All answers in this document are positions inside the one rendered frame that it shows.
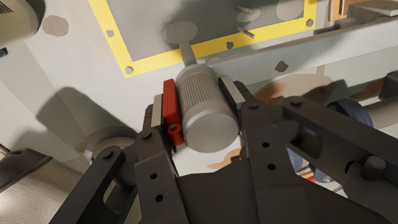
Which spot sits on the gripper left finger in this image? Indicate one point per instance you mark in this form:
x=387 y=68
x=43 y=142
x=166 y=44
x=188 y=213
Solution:
x=155 y=186

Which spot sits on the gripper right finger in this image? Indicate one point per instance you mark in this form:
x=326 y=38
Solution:
x=267 y=130

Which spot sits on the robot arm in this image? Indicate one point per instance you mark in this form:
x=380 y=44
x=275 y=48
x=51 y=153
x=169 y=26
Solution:
x=18 y=21

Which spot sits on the grey lever with knurled grip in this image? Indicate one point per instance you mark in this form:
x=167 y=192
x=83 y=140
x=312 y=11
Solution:
x=208 y=124

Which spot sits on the red lever rest clip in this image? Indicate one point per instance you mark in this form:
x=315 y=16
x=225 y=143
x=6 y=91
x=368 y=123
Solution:
x=171 y=102

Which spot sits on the grey round flange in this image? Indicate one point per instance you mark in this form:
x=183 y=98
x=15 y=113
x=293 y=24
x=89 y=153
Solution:
x=108 y=138

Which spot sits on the blue handwheel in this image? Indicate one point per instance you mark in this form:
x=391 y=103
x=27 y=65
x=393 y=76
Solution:
x=348 y=112

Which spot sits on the long pale grey beam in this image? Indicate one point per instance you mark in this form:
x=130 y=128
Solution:
x=311 y=53

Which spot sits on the grey peg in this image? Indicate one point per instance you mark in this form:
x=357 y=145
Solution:
x=245 y=32
x=243 y=9

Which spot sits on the grey hex bolt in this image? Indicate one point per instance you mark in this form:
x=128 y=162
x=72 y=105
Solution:
x=129 y=70
x=310 y=22

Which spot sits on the grey pipe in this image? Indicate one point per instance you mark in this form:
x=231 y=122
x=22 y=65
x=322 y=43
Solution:
x=384 y=113

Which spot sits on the dark grey cylinder bar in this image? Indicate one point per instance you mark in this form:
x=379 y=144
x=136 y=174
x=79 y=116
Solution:
x=339 y=26

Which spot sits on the dark grey block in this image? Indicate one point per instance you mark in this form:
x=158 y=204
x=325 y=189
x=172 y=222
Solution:
x=390 y=85

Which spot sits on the grey plate with yellow border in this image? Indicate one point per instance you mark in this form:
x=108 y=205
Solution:
x=149 y=28

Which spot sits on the grey box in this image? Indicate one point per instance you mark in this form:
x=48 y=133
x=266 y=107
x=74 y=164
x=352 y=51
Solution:
x=373 y=11

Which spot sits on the black angled bracket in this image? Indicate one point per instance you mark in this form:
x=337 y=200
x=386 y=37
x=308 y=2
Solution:
x=21 y=163

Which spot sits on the brown wooden frame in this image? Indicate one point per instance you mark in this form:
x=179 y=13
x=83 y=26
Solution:
x=335 y=9

